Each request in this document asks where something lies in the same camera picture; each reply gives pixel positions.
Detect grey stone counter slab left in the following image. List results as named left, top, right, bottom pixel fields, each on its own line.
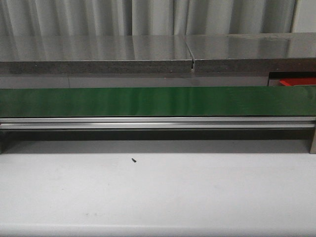
left=0, top=36, right=192, bottom=74

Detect grey stone counter slab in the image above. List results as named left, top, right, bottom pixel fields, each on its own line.
left=0, top=36, right=192, bottom=74
left=186, top=33, right=316, bottom=73

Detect green conveyor belt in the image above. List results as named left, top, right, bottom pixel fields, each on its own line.
left=0, top=86, right=316, bottom=118

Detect red plastic tray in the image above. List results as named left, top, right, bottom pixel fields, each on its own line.
left=279, top=78, right=316, bottom=86

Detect grey stone counter slab right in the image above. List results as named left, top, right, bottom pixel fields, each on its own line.
left=186, top=33, right=316, bottom=73

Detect white pleated curtain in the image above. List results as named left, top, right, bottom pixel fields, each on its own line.
left=0, top=0, right=316, bottom=36

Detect aluminium conveyor frame rail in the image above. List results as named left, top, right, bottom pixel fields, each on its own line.
left=0, top=116, right=316, bottom=153

